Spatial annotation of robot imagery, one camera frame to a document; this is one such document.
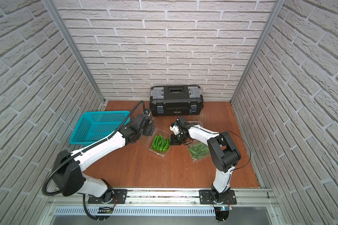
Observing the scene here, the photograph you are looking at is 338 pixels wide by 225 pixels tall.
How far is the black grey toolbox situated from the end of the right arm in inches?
8.6

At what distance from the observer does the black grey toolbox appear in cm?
99

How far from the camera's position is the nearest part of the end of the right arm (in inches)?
Result: 27.7
